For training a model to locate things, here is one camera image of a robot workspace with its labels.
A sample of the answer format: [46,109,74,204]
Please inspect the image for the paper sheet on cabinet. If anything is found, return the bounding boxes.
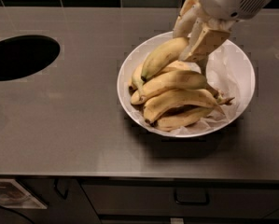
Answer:
[0,178,48,209]

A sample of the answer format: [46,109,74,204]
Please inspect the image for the yellow banana back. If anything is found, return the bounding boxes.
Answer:
[128,61,190,95]

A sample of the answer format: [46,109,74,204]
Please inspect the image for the yellow banana bottom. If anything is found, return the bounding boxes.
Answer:
[154,107,213,132]

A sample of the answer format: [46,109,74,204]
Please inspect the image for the black cable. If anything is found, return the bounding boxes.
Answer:
[0,203,37,224]

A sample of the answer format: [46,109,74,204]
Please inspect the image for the grey cabinet door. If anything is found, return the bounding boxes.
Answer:
[20,178,101,224]

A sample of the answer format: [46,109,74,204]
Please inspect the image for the yellow banana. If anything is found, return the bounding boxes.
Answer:
[128,61,190,95]
[154,107,213,132]
[143,89,233,124]
[141,37,189,81]
[131,70,218,105]

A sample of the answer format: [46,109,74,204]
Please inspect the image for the black cabinet door handle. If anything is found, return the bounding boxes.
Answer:
[53,178,69,200]

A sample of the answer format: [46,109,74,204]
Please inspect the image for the black round counter hole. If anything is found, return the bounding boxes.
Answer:
[0,35,61,81]

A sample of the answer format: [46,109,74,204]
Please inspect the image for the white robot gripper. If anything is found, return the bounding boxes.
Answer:
[173,0,271,62]

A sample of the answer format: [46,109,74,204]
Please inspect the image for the white round bowl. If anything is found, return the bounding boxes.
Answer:
[117,31,257,139]

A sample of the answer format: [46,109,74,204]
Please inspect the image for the grey drawer front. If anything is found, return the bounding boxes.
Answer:
[82,180,279,219]

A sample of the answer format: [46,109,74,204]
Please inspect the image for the black drawer handle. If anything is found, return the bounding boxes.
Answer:
[174,189,210,206]

